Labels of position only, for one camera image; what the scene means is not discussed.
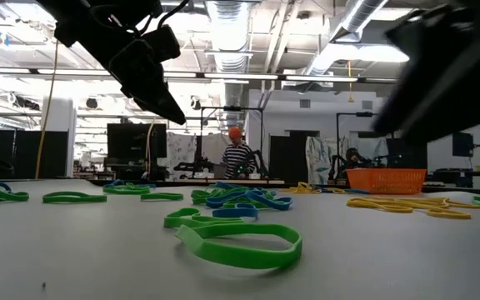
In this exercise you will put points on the black computer monitor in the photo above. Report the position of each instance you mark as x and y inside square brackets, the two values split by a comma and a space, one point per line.
[131, 143]

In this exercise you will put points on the patterned white cloth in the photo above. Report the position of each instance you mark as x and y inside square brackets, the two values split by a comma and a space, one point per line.
[319, 156]
[181, 154]

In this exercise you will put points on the small monitor on arm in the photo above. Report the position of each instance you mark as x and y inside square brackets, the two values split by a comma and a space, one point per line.
[461, 143]

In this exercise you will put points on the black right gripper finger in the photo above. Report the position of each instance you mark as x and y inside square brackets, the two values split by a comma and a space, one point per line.
[452, 91]

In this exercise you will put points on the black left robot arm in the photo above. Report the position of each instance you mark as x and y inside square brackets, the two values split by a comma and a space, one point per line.
[65, 8]

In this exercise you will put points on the person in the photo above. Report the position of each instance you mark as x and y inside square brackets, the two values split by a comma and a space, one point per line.
[354, 158]
[240, 158]

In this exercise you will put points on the long ceiling light strip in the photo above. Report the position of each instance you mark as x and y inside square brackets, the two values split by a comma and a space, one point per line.
[240, 76]

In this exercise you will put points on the dark background desk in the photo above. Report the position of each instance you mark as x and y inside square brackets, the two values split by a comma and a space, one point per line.
[452, 177]

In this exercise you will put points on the orange plastic basket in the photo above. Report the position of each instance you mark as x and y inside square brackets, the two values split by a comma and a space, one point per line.
[386, 181]

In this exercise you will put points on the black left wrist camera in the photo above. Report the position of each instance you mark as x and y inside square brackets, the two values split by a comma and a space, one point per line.
[161, 43]

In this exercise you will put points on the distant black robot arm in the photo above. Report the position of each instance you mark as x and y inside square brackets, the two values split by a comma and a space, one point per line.
[336, 166]
[194, 166]
[258, 162]

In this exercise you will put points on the cluttered background desk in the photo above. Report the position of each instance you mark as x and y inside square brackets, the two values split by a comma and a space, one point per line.
[98, 171]

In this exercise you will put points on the black metal station frame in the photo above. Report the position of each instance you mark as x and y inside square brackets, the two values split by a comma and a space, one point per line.
[365, 114]
[231, 108]

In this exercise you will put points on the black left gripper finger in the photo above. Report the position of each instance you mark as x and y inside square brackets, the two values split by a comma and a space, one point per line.
[144, 83]

